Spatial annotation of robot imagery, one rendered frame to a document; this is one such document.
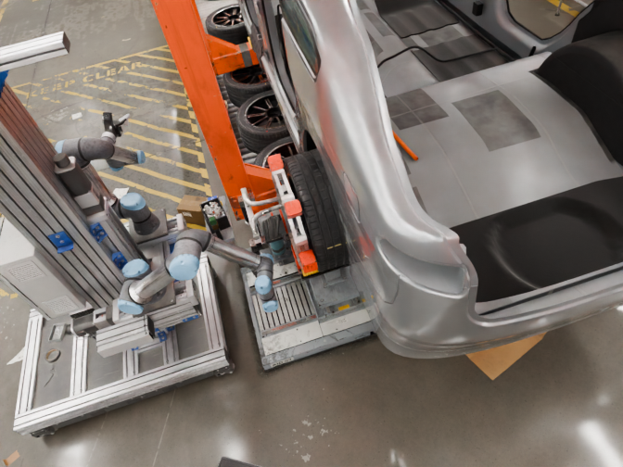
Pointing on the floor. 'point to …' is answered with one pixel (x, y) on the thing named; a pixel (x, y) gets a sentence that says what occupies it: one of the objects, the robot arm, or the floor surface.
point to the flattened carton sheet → (502, 356)
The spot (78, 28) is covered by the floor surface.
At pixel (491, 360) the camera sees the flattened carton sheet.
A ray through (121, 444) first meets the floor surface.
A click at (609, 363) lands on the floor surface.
